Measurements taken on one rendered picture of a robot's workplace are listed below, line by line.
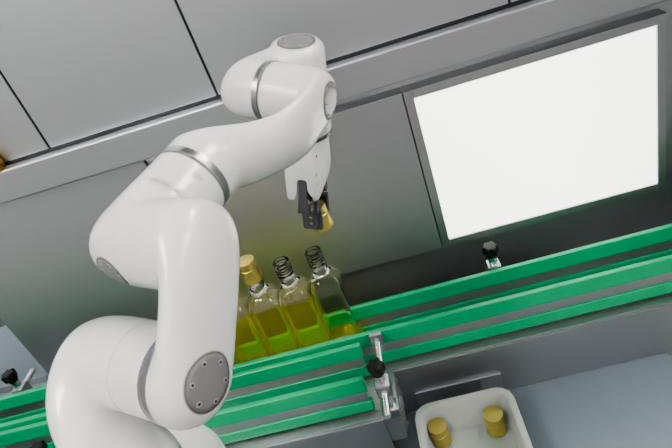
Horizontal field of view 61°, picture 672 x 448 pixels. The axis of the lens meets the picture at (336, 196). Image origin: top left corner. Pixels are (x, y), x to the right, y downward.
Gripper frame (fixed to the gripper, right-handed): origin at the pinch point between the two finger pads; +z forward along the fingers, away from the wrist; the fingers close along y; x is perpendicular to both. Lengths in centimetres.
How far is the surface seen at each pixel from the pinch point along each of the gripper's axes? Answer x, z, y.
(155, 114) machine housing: -29.8, -10.7, -9.2
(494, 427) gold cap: 31.2, 35.2, 12.1
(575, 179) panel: 43.1, 7.7, -23.8
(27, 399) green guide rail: -61, 43, 18
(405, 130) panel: 12.4, -5.4, -16.8
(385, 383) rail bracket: 13.1, 22.1, 15.2
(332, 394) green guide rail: 4.2, 26.5, 15.9
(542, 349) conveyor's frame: 39.1, 29.5, -1.2
